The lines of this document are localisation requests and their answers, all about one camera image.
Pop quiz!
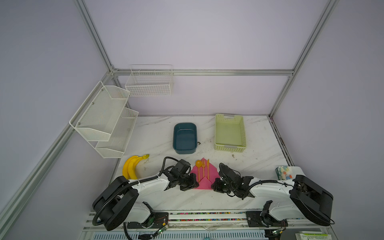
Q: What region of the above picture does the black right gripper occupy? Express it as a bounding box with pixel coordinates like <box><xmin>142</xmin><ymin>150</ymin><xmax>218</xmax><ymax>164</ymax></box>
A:
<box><xmin>208</xmin><ymin>178</ymin><xmax>235</xmax><ymax>193</ymax></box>

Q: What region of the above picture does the pink paper napkin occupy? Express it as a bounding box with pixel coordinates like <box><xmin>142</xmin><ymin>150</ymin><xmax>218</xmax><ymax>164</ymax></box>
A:
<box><xmin>191</xmin><ymin>158</ymin><xmax>220</xmax><ymax>190</ymax></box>

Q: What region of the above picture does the orange plastic fork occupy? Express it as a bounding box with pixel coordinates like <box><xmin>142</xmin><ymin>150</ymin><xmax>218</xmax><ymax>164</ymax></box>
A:
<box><xmin>202</xmin><ymin>160</ymin><xmax>206</xmax><ymax>178</ymax></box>

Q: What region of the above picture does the orange plastic knife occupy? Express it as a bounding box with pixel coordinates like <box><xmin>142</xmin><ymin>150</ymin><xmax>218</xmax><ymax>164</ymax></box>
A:
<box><xmin>207</xmin><ymin>159</ymin><xmax>210</xmax><ymax>180</ymax></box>

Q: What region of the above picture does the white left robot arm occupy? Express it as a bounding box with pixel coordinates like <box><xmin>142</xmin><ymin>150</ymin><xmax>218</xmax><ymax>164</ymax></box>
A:
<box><xmin>92</xmin><ymin>157</ymin><xmax>199</xmax><ymax>231</ymax></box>

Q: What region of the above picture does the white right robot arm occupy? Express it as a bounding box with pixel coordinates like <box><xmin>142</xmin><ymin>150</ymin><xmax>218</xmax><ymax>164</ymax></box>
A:
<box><xmin>211</xmin><ymin>163</ymin><xmax>334</xmax><ymax>228</ymax></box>

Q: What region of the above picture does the dark teal plastic bin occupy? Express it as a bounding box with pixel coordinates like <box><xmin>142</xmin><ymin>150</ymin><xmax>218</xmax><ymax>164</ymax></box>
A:
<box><xmin>173</xmin><ymin>123</ymin><xmax>198</xmax><ymax>155</ymax></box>

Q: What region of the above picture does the light green perforated basket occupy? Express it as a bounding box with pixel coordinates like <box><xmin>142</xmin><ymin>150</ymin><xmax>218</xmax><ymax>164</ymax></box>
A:
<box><xmin>215</xmin><ymin>114</ymin><xmax>247</xmax><ymax>153</ymax></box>

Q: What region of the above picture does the yellow banana bunch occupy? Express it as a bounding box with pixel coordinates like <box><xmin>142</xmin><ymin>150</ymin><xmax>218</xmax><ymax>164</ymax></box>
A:
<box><xmin>122</xmin><ymin>154</ymin><xmax>150</xmax><ymax>180</ymax></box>

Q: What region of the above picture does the colourful tissue pack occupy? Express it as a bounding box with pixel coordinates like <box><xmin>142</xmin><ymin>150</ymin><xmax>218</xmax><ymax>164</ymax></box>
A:
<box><xmin>275</xmin><ymin>166</ymin><xmax>305</xmax><ymax>181</ymax></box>

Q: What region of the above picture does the white mesh lower shelf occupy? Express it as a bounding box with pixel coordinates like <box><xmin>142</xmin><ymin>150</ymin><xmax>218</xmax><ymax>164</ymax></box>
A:
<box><xmin>96</xmin><ymin>108</ymin><xmax>139</xmax><ymax>159</ymax></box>

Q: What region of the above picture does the white mesh shelf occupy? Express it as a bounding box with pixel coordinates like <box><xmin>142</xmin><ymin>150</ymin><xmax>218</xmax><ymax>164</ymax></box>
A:
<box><xmin>96</xmin><ymin>108</ymin><xmax>139</xmax><ymax>159</ymax></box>
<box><xmin>69</xmin><ymin>82</ymin><xmax>130</xmax><ymax>142</ymax></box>

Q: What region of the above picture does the white mesh upper shelf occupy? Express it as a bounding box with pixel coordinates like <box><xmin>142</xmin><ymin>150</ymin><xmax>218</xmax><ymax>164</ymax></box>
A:
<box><xmin>69</xmin><ymin>82</ymin><xmax>130</xmax><ymax>142</ymax></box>

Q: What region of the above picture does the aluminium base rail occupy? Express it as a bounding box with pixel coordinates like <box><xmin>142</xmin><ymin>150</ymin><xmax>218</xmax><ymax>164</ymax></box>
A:
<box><xmin>80</xmin><ymin>210</ymin><xmax>337</xmax><ymax>240</ymax></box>

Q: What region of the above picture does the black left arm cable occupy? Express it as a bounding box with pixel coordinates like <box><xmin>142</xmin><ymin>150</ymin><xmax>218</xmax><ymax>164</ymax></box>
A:
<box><xmin>91</xmin><ymin>156</ymin><xmax>181</xmax><ymax>240</ymax></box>

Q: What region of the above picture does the white wire wall basket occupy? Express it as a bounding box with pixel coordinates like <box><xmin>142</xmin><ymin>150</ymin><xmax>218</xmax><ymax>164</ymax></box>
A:
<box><xmin>125</xmin><ymin>65</ymin><xmax>174</xmax><ymax>97</ymax></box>

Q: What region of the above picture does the aluminium frame post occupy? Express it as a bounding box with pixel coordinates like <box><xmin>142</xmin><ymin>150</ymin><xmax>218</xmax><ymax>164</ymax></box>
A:
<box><xmin>269</xmin><ymin>0</ymin><xmax>339</xmax><ymax>119</ymax></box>

